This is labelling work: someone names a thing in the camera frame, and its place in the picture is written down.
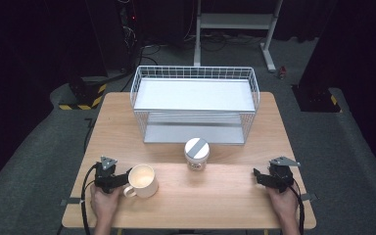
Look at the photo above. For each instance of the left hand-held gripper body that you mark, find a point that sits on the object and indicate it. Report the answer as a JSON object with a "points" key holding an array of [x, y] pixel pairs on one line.
{"points": [[104, 178]]}

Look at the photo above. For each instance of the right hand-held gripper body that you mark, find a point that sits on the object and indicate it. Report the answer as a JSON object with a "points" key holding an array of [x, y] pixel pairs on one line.
{"points": [[281, 178]]}

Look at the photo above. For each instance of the cream ceramic mug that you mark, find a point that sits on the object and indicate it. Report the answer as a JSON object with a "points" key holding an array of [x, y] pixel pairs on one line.
{"points": [[142, 181]]}

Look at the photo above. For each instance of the glass jar with white lid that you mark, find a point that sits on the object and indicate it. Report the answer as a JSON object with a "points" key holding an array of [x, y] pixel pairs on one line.
{"points": [[197, 153]]}

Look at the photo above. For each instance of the person's left hand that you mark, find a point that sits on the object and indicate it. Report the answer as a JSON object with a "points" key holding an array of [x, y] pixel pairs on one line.
{"points": [[104, 202]]}

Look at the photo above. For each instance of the person's right hand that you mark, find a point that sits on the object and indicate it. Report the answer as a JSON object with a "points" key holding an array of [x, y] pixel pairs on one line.
{"points": [[284, 202]]}

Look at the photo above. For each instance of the grey tape strip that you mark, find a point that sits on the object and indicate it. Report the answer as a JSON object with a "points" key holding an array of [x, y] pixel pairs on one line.
{"points": [[70, 201], [309, 197]]}

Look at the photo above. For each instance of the black stand base striped edge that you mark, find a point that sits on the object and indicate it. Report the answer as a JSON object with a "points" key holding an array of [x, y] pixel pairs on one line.
{"points": [[84, 93], [318, 99]]}

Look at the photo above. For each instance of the black computer tower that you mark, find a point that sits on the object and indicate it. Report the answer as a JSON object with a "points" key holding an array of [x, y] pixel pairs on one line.
{"points": [[127, 32]]}

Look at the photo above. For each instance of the white metal stand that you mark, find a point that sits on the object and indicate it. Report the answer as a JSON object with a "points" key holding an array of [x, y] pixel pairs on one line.
{"points": [[238, 21]]}

